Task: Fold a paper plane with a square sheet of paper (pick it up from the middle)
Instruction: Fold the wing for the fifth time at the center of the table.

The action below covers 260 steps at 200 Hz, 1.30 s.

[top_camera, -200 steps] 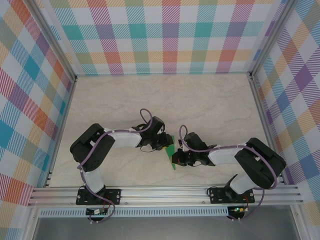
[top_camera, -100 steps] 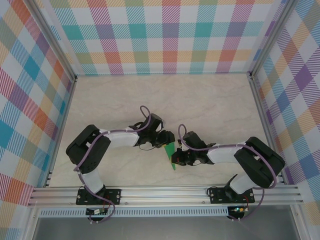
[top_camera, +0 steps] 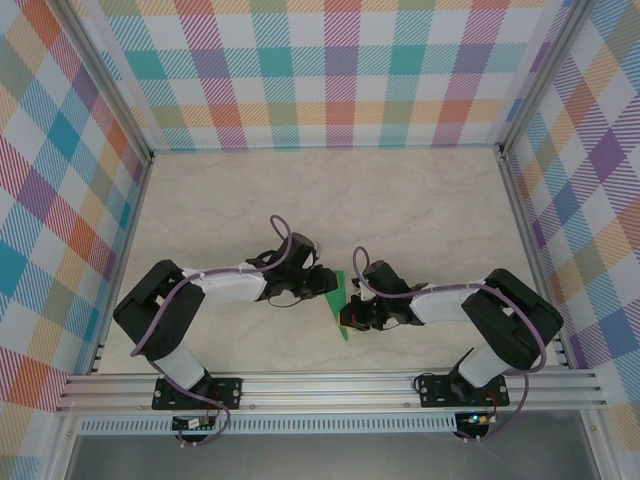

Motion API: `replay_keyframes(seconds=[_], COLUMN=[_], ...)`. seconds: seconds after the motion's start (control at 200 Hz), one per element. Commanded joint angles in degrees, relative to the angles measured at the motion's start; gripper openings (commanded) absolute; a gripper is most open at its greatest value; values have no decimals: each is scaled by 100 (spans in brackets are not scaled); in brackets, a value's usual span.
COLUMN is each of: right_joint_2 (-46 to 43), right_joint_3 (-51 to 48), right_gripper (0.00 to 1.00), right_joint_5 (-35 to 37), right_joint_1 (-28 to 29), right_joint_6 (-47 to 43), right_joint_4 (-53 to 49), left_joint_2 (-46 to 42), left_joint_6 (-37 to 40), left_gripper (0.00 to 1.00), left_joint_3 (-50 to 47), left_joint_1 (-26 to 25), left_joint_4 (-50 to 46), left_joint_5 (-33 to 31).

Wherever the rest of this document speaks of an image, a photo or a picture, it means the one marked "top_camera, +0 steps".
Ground green paper sheet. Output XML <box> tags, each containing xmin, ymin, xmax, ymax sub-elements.
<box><xmin>322</xmin><ymin>269</ymin><xmax>351</xmax><ymax>341</ymax></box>

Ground grey metal shelf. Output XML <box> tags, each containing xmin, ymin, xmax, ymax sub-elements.
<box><xmin>64</xmin><ymin>432</ymin><xmax>601</xmax><ymax>480</ymax></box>

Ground small dark circuit board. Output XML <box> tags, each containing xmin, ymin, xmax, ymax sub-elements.
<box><xmin>172</xmin><ymin>417</ymin><xmax>216</xmax><ymax>431</ymax></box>

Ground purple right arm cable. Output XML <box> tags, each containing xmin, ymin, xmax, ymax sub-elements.
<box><xmin>352</xmin><ymin>245</ymin><xmax>547</xmax><ymax>444</ymax></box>

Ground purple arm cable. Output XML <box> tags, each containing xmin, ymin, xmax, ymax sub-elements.
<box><xmin>130</xmin><ymin>215</ymin><xmax>296</xmax><ymax>447</ymax></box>
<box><xmin>352</xmin><ymin>245</ymin><xmax>547</xmax><ymax>444</ymax></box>

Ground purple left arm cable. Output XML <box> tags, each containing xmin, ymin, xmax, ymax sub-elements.
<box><xmin>130</xmin><ymin>215</ymin><xmax>296</xmax><ymax>447</ymax></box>

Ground aluminium mounting rail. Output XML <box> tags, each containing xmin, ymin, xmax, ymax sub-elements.
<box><xmin>54</xmin><ymin>367</ymin><xmax>609</xmax><ymax>414</ymax></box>

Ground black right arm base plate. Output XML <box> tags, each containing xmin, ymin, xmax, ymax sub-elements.
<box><xmin>418</xmin><ymin>372</ymin><xmax>510</xmax><ymax>407</ymax></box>

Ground slotted grey cable duct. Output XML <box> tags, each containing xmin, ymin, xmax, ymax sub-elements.
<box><xmin>78</xmin><ymin>413</ymin><xmax>459</xmax><ymax>435</ymax></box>

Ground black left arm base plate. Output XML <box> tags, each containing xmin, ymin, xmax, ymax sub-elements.
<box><xmin>152</xmin><ymin>377</ymin><xmax>244</xmax><ymax>410</ymax></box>

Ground aluminium side rail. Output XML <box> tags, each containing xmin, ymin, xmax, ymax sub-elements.
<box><xmin>87</xmin><ymin>154</ymin><xmax>156</xmax><ymax>376</ymax></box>
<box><xmin>497</xmin><ymin>147</ymin><xmax>576</xmax><ymax>371</ymax></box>

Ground aluminium frame post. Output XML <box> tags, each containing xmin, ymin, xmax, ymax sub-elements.
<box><xmin>59</xmin><ymin>0</ymin><xmax>156</xmax><ymax>166</ymax></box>
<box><xmin>494</xmin><ymin>0</ymin><xmax>599</xmax><ymax>161</ymax></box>

